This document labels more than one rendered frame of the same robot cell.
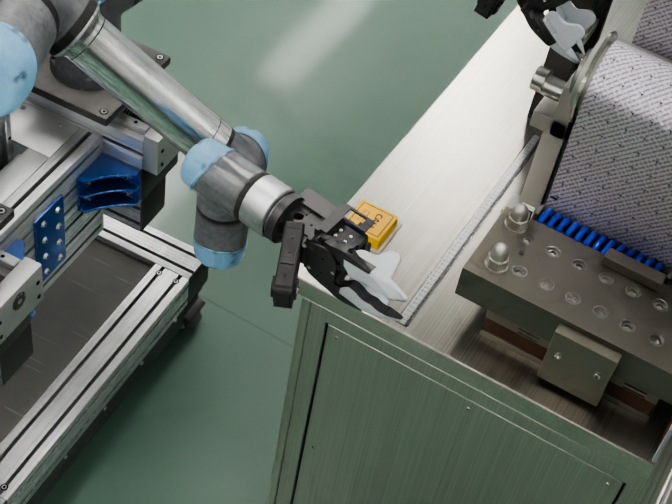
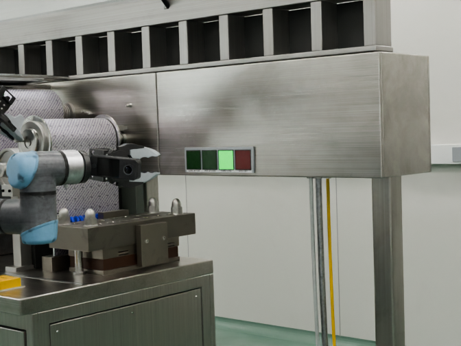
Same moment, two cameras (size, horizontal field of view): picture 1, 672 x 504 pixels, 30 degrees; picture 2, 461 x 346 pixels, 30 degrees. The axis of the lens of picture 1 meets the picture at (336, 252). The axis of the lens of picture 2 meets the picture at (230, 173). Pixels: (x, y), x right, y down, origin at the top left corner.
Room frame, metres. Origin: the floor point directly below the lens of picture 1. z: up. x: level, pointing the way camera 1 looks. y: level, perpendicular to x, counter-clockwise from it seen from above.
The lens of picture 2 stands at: (0.24, 1.75, 1.27)
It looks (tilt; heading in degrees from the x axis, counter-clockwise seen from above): 3 degrees down; 289
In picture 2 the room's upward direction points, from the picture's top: 2 degrees counter-clockwise
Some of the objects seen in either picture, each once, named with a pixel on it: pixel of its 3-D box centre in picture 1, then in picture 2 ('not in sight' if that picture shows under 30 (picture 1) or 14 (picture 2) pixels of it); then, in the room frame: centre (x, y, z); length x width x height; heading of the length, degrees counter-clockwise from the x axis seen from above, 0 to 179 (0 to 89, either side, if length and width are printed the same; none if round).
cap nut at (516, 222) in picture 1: (519, 215); (64, 215); (1.39, -0.27, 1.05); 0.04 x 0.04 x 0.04
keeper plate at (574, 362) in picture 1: (577, 366); (152, 244); (1.18, -0.38, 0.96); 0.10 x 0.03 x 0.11; 68
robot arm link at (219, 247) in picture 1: (223, 220); (31, 217); (1.22, 0.17, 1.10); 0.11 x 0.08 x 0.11; 179
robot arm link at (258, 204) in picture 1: (269, 209); (68, 168); (1.16, 0.10, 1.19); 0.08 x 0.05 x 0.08; 150
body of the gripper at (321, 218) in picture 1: (320, 236); (99, 165); (1.13, 0.02, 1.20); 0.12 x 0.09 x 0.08; 60
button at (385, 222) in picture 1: (369, 224); (1, 283); (1.44, -0.05, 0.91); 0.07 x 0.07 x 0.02; 68
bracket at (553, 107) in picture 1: (542, 148); (16, 215); (1.55, -0.30, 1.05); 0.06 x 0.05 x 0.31; 68
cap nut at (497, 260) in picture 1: (499, 255); (90, 217); (1.29, -0.24, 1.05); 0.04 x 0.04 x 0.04
